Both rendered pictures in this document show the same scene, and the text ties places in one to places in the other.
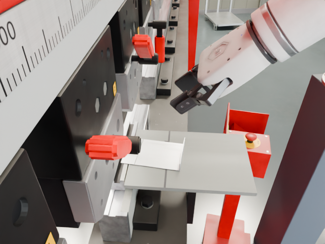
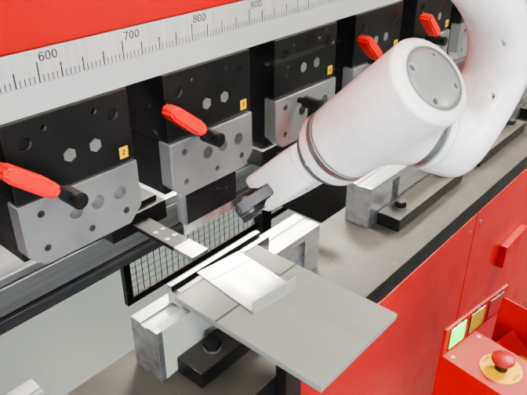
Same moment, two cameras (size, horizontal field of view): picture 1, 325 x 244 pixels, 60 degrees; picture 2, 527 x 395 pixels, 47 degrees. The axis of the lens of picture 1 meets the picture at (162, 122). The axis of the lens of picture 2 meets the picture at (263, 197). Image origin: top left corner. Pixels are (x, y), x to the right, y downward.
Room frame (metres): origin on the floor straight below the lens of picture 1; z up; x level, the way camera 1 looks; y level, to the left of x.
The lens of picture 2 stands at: (-0.11, -0.44, 1.56)
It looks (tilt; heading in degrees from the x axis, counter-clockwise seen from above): 30 degrees down; 37
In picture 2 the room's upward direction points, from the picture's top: straight up
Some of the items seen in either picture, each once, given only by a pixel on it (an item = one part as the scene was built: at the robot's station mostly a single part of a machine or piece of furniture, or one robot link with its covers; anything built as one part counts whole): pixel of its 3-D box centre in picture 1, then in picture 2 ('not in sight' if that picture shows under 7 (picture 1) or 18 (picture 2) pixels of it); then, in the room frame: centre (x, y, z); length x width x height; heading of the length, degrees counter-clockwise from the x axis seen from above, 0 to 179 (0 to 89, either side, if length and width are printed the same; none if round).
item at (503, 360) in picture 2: (250, 139); (502, 364); (0.76, -0.31, 0.79); 0.04 x 0.04 x 0.04
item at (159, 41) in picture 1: (157, 42); (308, 127); (0.61, 0.01, 1.20); 0.04 x 0.02 x 0.10; 86
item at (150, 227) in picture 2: not in sight; (147, 222); (0.48, 0.25, 1.01); 0.26 x 0.12 x 0.05; 86
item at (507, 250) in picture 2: not in sight; (511, 245); (1.47, -0.15, 0.59); 0.15 x 0.02 x 0.07; 176
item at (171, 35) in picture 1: (170, 38); (494, 140); (1.46, -0.05, 0.89); 0.30 x 0.05 x 0.03; 176
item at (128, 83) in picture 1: (109, 49); (190, 116); (0.44, 0.09, 1.26); 0.15 x 0.09 x 0.17; 176
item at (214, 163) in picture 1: (189, 159); (284, 307); (0.45, -0.06, 1.00); 0.26 x 0.18 x 0.01; 86
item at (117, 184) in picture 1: (125, 151); (221, 266); (0.49, 0.09, 0.99); 0.20 x 0.03 x 0.03; 176
